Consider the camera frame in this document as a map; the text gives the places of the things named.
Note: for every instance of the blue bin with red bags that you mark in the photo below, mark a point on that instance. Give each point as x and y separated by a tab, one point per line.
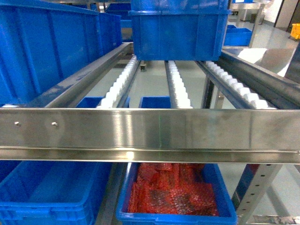
212	174

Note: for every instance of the blue bin on rollers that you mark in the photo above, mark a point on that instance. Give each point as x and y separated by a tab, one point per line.
178	29

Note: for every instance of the stainless steel shelf rack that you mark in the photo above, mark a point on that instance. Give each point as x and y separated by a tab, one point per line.
249	114

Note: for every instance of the large blue bin upper left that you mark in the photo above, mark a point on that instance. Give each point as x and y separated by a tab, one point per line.
41	44

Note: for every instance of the empty blue bin lower left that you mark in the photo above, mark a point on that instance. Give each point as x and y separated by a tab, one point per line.
53	193

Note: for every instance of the red bubble wrap bags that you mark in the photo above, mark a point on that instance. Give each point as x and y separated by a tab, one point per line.
172	188

